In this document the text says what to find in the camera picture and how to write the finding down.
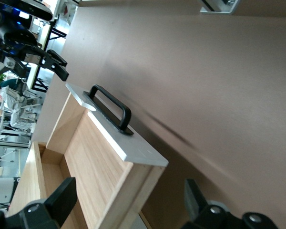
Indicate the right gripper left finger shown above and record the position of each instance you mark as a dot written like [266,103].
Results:
[62,200]

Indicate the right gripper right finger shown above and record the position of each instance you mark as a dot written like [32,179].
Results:
[195,210]

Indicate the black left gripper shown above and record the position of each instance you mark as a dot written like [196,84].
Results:
[14,40]

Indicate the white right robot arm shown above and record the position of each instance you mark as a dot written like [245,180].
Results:
[1,193]

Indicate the person in green top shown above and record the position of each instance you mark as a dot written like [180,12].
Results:
[10,83]

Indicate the seated person white clothes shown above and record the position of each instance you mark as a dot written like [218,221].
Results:
[14,107]

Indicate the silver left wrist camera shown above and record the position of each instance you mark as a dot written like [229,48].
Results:
[33,10]

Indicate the aluminium frame rail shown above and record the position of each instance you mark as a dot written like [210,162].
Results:
[9,144]

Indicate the aluminium frame post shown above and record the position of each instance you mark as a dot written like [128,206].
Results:
[217,8]

